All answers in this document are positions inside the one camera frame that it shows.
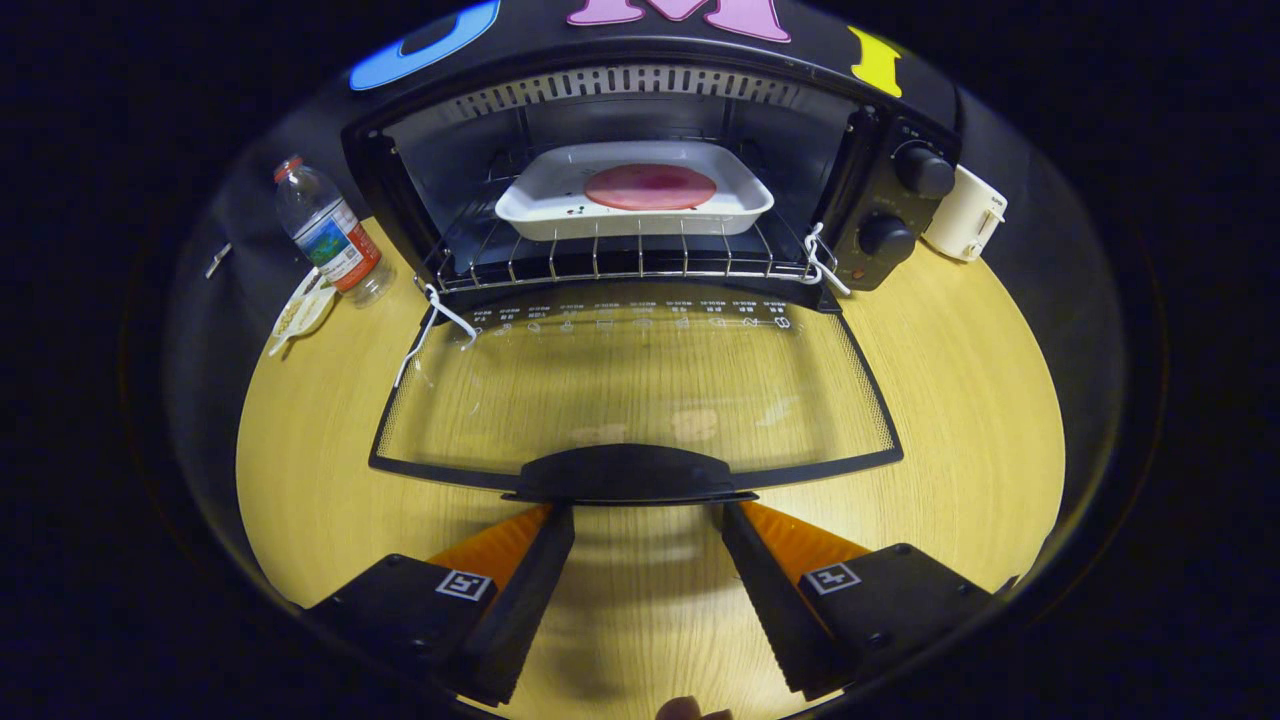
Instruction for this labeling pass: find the small white snack dish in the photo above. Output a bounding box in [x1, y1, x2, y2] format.
[268, 266, 339, 358]

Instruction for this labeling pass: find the round pink ham slice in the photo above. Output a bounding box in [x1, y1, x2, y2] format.
[583, 163, 718, 212]

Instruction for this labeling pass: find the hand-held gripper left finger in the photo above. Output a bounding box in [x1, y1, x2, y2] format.
[300, 502, 577, 707]

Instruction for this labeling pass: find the white square plate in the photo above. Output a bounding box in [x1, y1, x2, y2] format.
[494, 140, 776, 242]

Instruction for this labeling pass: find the clear plastic water bottle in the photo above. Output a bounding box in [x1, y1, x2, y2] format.
[274, 154, 398, 307]

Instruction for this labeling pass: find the black toaster oven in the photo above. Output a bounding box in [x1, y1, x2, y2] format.
[340, 38, 963, 507]

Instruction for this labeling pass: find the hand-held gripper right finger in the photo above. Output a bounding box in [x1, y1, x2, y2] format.
[720, 500, 1001, 701]

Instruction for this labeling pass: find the metal wire oven rack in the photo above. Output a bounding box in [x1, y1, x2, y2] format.
[422, 135, 836, 294]

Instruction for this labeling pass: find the white pop-up toaster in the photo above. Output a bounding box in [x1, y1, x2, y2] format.
[920, 163, 1009, 263]

